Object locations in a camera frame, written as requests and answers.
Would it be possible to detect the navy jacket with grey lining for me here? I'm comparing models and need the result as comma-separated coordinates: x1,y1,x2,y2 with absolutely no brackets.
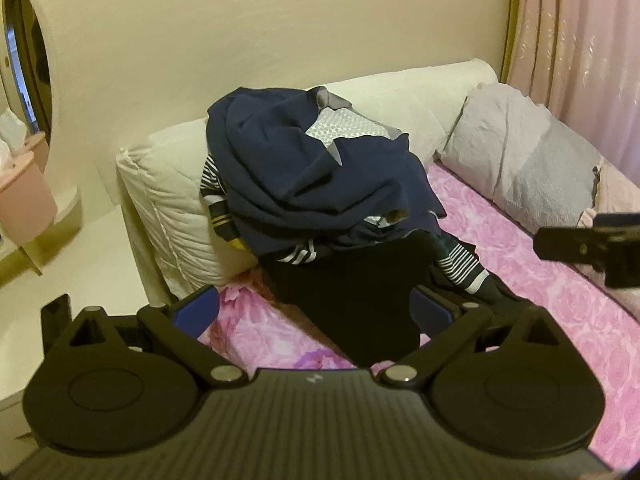
206,86,448,256

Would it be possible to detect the round wall mirror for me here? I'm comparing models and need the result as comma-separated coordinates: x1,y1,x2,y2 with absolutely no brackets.
0,0,53,137

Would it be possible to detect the pile of dark striped clothes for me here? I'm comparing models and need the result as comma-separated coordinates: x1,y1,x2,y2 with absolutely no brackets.
199,152,501,306

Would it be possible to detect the pink curtain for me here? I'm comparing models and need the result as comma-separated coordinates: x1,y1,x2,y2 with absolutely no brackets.
507,0,640,186

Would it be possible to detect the pink dressing table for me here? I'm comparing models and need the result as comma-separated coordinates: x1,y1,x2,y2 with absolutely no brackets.
0,132,60,276

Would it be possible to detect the grey pillow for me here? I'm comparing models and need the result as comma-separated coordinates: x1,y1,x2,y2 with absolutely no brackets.
440,81,601,233

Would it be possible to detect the pink and grey duvet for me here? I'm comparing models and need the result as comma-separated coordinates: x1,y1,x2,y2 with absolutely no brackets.
577,157,640,322

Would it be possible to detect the pink floral bedsheet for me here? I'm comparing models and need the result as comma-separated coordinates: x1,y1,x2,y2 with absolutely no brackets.
197,160,640,472

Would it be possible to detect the white tissue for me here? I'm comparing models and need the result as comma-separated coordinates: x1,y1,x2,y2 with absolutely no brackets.
0,109,27,161

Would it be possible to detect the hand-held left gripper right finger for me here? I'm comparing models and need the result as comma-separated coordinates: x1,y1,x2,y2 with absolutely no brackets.
377,285,568,388

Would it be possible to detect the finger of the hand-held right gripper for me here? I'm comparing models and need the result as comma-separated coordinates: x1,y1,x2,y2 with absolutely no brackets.
533,227,608,267

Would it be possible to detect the black garment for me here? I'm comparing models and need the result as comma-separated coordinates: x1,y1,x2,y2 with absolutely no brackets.
260,230,536,368

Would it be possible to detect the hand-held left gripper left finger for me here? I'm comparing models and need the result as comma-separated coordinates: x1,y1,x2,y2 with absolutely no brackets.
65,286,247,387

